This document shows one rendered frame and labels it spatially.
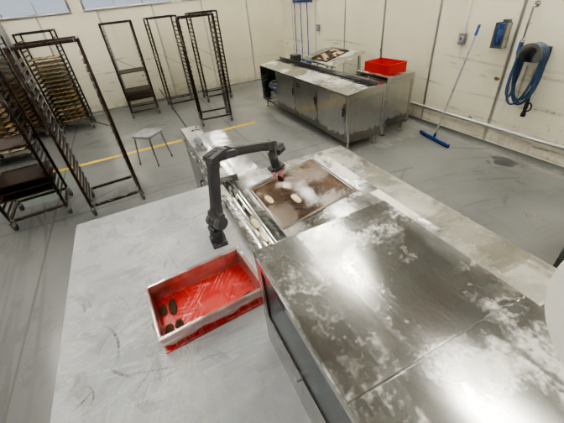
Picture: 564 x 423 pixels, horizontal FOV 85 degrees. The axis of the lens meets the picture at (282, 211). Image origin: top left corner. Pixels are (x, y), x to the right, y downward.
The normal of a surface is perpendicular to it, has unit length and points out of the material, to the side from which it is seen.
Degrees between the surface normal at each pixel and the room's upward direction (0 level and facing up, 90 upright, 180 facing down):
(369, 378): 0
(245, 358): 0
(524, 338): 0
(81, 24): 90
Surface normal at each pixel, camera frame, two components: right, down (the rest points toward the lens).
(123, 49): 0.43, 0.49
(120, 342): -0.09, -0.81
